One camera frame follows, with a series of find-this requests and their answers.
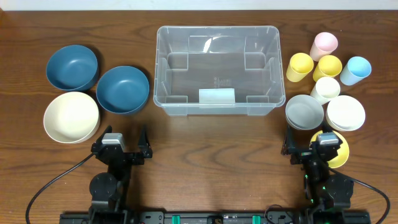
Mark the small yellow bowl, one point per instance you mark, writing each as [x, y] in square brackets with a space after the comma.
[343, 154]

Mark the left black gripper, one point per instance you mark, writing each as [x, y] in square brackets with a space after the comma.
[134, 160]

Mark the large cream bowl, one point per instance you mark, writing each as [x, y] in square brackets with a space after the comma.
[71, 118]

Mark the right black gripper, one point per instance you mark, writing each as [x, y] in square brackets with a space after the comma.
[289, 145]

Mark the dark blue bowl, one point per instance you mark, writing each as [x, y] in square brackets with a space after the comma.
[123, 90]
[73, 68]

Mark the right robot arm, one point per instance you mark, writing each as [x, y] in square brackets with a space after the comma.
[329, 193]

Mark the golden yellow plastic cup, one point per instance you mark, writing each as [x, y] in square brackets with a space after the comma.
[328, 66]

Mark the light yellow plastic cup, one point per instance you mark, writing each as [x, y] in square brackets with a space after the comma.
[300, 65]

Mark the small white bowl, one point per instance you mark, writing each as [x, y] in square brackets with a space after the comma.
[345, 113]

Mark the pink plastic cup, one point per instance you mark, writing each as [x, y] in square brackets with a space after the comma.
[324, 44]

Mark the dark blue bowl near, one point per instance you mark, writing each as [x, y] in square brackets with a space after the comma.
[123, 90]

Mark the light blue plastic cup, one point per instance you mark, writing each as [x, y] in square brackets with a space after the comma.
[356, 69]

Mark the small grey bowl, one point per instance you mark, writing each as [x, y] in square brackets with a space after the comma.
[303, 112]

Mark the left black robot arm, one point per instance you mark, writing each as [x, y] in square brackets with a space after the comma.
[109, 189]

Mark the clear plastic storage bin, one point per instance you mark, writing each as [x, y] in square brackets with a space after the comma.
[218, 70]

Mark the dark blue bowl far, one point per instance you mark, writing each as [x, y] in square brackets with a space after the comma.
[73, 68]

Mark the cream plastic cup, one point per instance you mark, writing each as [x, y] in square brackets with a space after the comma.
[325, 90]

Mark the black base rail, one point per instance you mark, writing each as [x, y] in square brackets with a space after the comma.
[277, 217]

